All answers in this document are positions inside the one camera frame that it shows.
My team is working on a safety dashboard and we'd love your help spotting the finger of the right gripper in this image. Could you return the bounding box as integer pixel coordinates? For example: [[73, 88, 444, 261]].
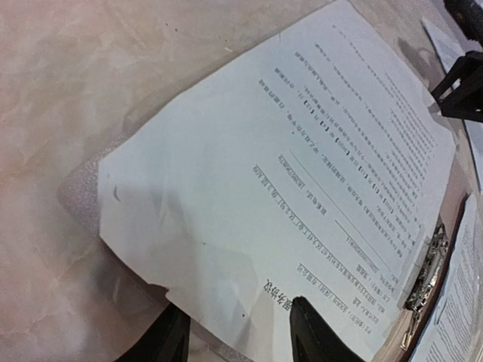
[[431, 51, 482, 122]]

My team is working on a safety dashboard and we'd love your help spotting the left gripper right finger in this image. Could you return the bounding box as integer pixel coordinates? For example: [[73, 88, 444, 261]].
[[289, 296, 362, 362]]

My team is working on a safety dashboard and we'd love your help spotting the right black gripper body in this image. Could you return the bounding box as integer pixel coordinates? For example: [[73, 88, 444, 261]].
[[444, 0, 482, 39]]

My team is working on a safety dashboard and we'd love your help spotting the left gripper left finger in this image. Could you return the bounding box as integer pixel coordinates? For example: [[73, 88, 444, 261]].
[[115, 303, 191, 362]]

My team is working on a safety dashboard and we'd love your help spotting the transparent plastic folder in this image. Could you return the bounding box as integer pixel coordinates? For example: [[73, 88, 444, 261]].
[[56, 0, 483, 362]]

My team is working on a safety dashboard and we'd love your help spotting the clipped paper stack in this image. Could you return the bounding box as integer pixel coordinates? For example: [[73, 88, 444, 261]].
[[97, 0, 458, 362]]

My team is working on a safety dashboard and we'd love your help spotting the sparse printed paper sheet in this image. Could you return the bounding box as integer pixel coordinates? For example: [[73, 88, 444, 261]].
[[422, 17, 482, 156]]

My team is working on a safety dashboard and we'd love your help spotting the metal folder clip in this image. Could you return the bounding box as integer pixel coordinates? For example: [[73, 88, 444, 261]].
[[400, 218, 450, 351]]

